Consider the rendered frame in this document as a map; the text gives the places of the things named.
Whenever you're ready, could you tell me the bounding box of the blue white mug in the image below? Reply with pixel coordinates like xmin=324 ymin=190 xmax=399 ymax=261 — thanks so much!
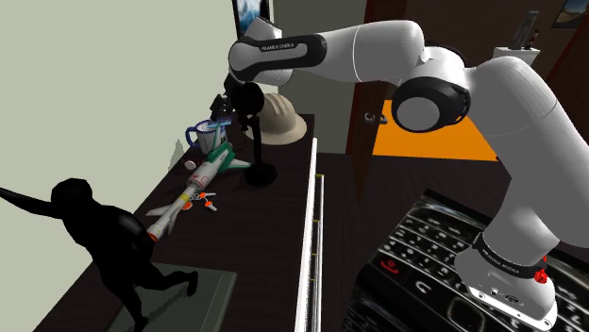
xmin=184 ymin=118 xmax=232 ymax=156

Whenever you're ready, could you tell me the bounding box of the beige hard hat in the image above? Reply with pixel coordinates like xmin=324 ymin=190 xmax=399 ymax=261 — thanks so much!
xmin=245 ymin=91 xmax=309 ymax=146

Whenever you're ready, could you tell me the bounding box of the white green toy rocket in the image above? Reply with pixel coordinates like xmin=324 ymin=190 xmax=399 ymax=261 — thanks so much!
xmin=144 ymin=140 xmax=252 ymax=243

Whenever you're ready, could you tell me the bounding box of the black round-headed stand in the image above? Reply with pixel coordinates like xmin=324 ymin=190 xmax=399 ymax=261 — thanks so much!
xmin=229 ymin=81 xmax=279 ymax=188

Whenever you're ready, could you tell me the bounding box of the dark wooden chest of drawers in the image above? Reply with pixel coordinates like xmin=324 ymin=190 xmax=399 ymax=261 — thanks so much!
xmin=32 ymin=113 xmax=326 ymax=332

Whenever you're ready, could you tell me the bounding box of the black figure statue on base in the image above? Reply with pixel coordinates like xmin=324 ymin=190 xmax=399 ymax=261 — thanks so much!
xmin=0 ymin=177 xmax=239 ymax=332

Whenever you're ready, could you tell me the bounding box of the orange rug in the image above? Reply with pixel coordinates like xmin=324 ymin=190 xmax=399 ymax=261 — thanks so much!
xmin=371 ymin=98 xmax=501 ymax=162

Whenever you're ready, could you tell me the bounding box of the phone keypad patterned robot stand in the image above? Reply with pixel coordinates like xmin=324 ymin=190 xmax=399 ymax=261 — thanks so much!
xmin=342 ymin=188 xmax=589 ymax=332

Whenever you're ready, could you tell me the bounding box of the white cabinet with items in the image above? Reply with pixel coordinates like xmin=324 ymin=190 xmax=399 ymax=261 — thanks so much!
xmin=491 ymin=9 xmax=542 ymax=66

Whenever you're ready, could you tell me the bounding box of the blue wall picture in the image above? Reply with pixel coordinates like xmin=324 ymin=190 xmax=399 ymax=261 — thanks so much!
xmin=230 ymin=0 xmax=274 ymax=41

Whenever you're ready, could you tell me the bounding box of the brown door with handle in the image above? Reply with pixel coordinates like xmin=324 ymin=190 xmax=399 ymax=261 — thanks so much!
xmin=345 ymin=0 xmax=411 ymax=206

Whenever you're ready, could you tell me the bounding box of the dark landscape wall picture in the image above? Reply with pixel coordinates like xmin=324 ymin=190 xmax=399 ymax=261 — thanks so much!
xmin=549 ymin=0 xmax=589 ymax=30

